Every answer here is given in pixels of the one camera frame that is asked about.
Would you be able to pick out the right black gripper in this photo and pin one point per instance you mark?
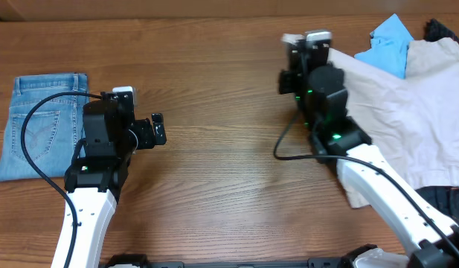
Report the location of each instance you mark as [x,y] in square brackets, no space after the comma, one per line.
[287,76]

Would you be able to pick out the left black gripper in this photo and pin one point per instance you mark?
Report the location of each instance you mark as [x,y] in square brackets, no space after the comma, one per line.
[147,139]

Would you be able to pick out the beige cotton shorts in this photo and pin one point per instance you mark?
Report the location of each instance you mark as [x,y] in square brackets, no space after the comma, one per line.
[413,121]

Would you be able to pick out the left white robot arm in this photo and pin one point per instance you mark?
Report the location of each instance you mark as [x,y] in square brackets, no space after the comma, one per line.
[94,182]

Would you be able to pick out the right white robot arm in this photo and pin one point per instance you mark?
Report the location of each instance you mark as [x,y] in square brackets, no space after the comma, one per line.
[430,238]

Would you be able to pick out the light blue shirt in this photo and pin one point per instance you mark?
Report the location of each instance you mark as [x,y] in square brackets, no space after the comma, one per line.
[389,44]

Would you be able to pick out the folded blue denim jeans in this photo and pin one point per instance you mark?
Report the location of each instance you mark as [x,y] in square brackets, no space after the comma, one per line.
[53,130]

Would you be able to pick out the black patterned garment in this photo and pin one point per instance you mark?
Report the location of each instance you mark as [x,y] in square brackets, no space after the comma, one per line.
[435,30]

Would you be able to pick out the black garment with logo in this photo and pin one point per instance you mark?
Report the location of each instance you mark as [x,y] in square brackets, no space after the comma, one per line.
[444,198]

